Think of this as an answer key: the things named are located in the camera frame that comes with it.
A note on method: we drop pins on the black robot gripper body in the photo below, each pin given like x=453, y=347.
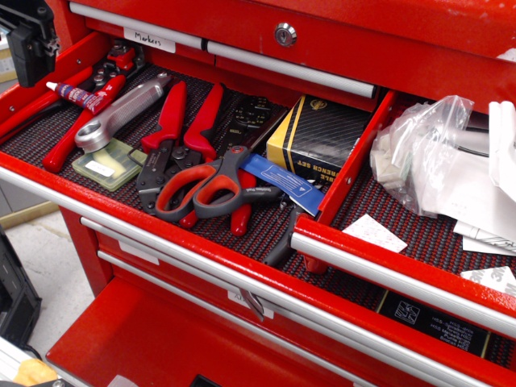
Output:
x=32, y=39

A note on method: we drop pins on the red threadlocker glue tube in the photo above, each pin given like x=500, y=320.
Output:
x=95, y=103

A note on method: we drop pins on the silver drawer lock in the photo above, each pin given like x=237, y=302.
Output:
x=285, y=34

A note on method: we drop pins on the cardboard box background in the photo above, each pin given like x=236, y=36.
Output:
x=7, y=66

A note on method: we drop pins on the white markers label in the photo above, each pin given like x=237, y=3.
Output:
x=149, y=39

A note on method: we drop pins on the silver ratchet wrench tool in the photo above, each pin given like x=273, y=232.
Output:
x=99, y=131

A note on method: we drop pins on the green plastic small case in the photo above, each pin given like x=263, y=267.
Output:
x=111, y=167

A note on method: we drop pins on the red tool chest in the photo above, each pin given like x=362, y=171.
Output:
x=175, y=306

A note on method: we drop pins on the black crimping tool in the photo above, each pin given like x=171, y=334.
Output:
x=251, y=114

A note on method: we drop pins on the red grey scissors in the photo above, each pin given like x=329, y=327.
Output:
x=210, y=190

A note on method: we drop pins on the black box on floor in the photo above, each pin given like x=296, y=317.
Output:
x=20, y=303

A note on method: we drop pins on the black yellow wrench set box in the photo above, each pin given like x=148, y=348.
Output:
x=316, y=137

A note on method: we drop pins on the blue packaging card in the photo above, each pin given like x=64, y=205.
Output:
x=302, y=192

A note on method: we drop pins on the white adhesive pad square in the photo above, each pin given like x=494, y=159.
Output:
x=370, y=230

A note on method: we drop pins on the clear plastic bag of parts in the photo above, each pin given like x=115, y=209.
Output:
x=413, y=157

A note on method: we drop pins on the white paper sheets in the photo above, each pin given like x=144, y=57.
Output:
x=470, y=177

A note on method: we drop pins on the black drill bit box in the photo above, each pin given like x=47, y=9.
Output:
x=434, y=323

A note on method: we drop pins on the white 3M adhesive pad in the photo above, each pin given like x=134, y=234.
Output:
x=500, y=279

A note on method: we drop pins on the red handled wire stripper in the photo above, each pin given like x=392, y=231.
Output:
x=123, y=61

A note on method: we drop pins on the red handled crimping pliers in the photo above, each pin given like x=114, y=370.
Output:
x=176, y=146

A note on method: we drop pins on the black grey handled tool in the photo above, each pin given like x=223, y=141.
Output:
x=283, y=249

